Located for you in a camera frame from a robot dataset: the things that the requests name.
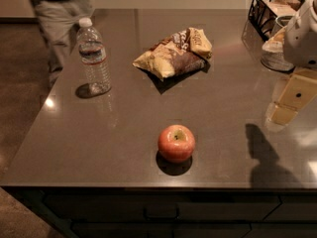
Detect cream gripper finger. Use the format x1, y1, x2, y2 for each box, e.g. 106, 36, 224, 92
269, 67, 317, 126

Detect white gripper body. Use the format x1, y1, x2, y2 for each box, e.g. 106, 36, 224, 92
283, 0, 317, 68

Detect brown chip bag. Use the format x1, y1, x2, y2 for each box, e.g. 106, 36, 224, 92
133, 28, 213, 81

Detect red apple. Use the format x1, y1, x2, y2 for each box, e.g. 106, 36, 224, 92
158, 125, 195, 164

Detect glass bowl with food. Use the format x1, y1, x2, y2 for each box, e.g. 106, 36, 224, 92
261, 28, 294, 72

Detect clear plastic water bottle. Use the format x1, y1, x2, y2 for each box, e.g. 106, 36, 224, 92
77, 18, 111, 96

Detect person in grey trousers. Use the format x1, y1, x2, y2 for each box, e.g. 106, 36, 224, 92
30, 0, 93, 84

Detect dark cabinet drawers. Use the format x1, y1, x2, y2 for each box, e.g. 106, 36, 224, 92
5, 186, 317, 238

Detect black wire basket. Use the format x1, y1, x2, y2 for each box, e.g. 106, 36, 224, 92
248, 0, 303, 41

